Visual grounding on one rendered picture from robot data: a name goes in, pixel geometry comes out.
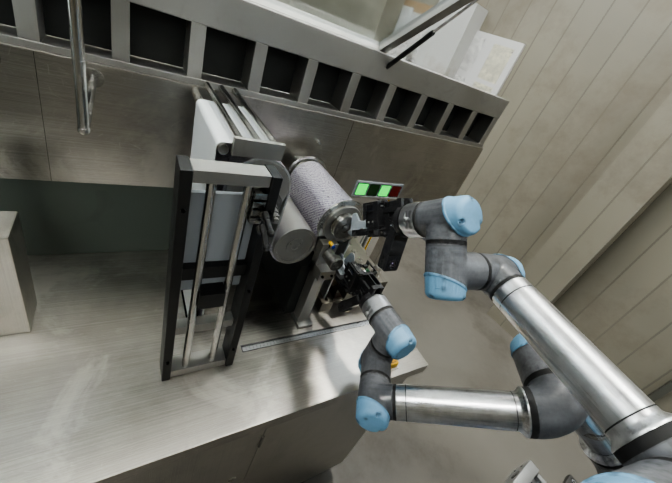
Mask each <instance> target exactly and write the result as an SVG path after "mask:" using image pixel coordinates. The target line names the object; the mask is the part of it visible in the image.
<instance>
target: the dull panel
mask: <svg viewBox="0 0 672 483"><path fill-rule="evenodd" d="M172 200H173V188H170V187H152V186H134V185H116V184H98V183H80V182H61V181H43V180H25V179H7V178H0V211H17V212H18V213H19V218H20V223H21V228H22V232H23V237H24V242H25V246H26V251H27V255H51V254H77V253H102V252H127V251H153V250H169V238H170V226H171V213H172Z"/></svg>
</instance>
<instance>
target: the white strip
mask: <svg viewBox="0 0 672 483"><path fill-rule="evenodd" d="M191 94H192V96H193V98H194V100H195V102H196V108H195V117H194V127H193V137H192V146H191V156H190V158H194V159H203V160H213V161H215V156H216V149H217V150H218V152H219V153H220V154H221V155H226V154H227V153H228V152H229V147H228V146H227V144H226V143H231V142H230V140H229V139H228V137H227V135H226V133H225V131H224V129H223V128H222V126H221V124H220V122H219V120H218V118H217V116H216V115H215V113H214V111H213V109H212V107H211V105H210V104H209V102H208V100H204V99H203V97H202V95H201V94H200V92H199V90H198V89H197V88H195V87H193V88H192V89H191ZM191 190H206V184H205V183H192V189H191ZM191 292H192V289H189V290H181V294H182V299H183V305H184V311H185V316H186V318H188V313H189V306H190V299H191Z"/></svg>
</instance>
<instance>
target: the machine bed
mask: <svg viewBox="0 0 672 483"><path fill-rule="evenodd" d="M168 251H169V250H153V251H127V252H102V253H77V254H51V255H27V256H28V261H29V265H30V270H31V275H32V279H33V284H34V289H35V294H36V298H37V306H36V311H35V315H34V320H33V324H32V329H31V331H30V332H25V333H17V334H10V335H2V336H0V483H119V482H121V481H124V480H127V479H130V478H132V477H135V476H138V475H141V474H143V473H146V472H149V471H152V470H154V469H157V468H160V467H163V466H165V465H168V464H171V463H174V462H176V461H179V460H182V459H185V458H187V457H190V456H193V455H196V454H198V453H201V452H204V451H207V450H209V449H212V448H215V447H218V446H220V445H223V444H226V443H229V442H231V441H234V440H237V439H240V438H242V437H245V436H248V435H251V434H253V433H256V432H259V431H262V430H264V429H267V428H270V427H273V426H275V425H278V424H281V423H284V422H286V421H289V420H292V419H295V418H297V417H300V416H303V415H306V414H308V413H311V412H314V411H317V410H319V409H322V408H325V407H328V406H330V405H333V404H336V403H339V402H341V401H344V400H347V399H349V398H352V397H355V396H358V389H359V382H360V371H359V368H358V360H359V358H360V355H361V353H362V351H363V350H364V349H365V347H366V346H367V344H368V342H369V341H370V339H371V337H372V336H373V334H374V333H375V332H374V330H373V328H372V327H371V325H366V326H361V327H356V328H352V329H347V330H343V331H338V332H334V333H329V334H325V335H320V336H315V337H311V338H306V339H302V340H297V341H293V342H288V343H283V344H279V345H274V346H270V347H265V348H261V349H256V350H252V351H247V352H242V349H241V346H240V345H245V344H250V343H255V342H260V341H265V340H269V339H274V338H279V337H284V336H289V335H294V334H299V333H303V332H308V331H313V330H318V329H323V328H328V327H332V326H337V325H342V324H347V323H352V322H357V321H361V320H366V317H365V316H364V314H363V313H362V310H361V309H360V307H359V306H358V307H355V308H353V309H352V310H351V311H349V312H339V310H338V307H337V304H338V303H340V302H341V301H343V300H337V301H333V304H332V307H331V309H330V310H327V311H322V312H319V311H318V310H317V308H316V306H315V304H314V305H313V308H312V310H311V312H310V315H309V318H310V320H311V322H312V324H313V325H312V327H307V328H302V329H297V327H296V325H295V323H294V321H293V318H292V316H291V313H286V314H284V312H283V310H282V308H281V305H280V303H279V301H278V299H277V296H276V294H275V292H274V289H273V287H272V285H271V283H270V280H269V278H268V276H267V273H266V271H265V269H264V267H263V264H262V262H260V265H259V269H258V273H257V276H256V280H255V284H254V287H253V291H252V294H251V298H250V302H249V305H248V309H247V313H246V316H245V320H244V324H243V327H242V331H241V335H240V338H239V342H238V346H237V349H236V353H235V357H234V360H233V364H232V365H229V366H225V364H224V365H220V366H216V367H212V368H208V369H203V370H199V371H195V372H190V373H186V374H182V375H177V376H173V377H170V380H166V381H161V372H160V352H161V339H162V327H163V314H164V301H165V289H166V276H167V264H168ZM398 362H399V364H398V367H399V369H396V370H393V371H391V383H393V382H396V381H399V380H402V379H404V378H407V377H410V376H413V375H415V374H418V373H421V372H423V371H424V370H425V369H426V368H427V366H428V363H427V362H426V360H425V359H424V358H423V356H422V355H421V353H420V352H419V351H418V349H417V348H416V347H415V348H414V350H413V351H412V352H410V353H409V355H407V356H406V357H404V358H402V359H399V360H398Z"/></svg>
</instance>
